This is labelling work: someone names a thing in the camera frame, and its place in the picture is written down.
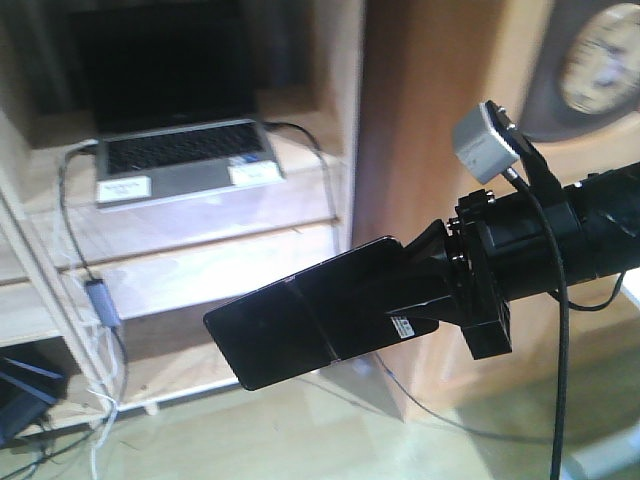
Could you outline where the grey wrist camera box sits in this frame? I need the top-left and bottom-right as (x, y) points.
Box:
(452, 101), (520, 184)

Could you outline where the black usb cable right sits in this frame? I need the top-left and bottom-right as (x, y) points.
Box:
(264, 121), (341, 226)

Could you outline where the black usb cable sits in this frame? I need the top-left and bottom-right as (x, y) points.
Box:
(54, 142), (131, 401)
(264, 121), (341, 226)

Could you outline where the wooden shelf unit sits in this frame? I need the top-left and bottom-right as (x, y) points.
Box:
(1, 1), (366, 429)

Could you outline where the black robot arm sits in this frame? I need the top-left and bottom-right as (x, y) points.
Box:
(358, 164), (639, 359)

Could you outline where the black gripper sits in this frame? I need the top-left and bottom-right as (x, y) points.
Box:
(350, 190), (559, 360)

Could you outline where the grey laptop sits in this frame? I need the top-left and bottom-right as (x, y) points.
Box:
(69, 1), (284, 209)

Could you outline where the black camera cable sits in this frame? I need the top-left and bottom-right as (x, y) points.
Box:
(502, 164), (626, 480)

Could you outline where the black smartphone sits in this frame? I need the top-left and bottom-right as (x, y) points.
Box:
(203, 237), (438, 391)

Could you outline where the black usb cable left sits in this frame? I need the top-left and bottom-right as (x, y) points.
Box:
(54, 142), (131, 401)

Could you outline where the round wooden clock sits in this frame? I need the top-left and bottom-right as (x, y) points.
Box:
(520, 1), (639, 142)

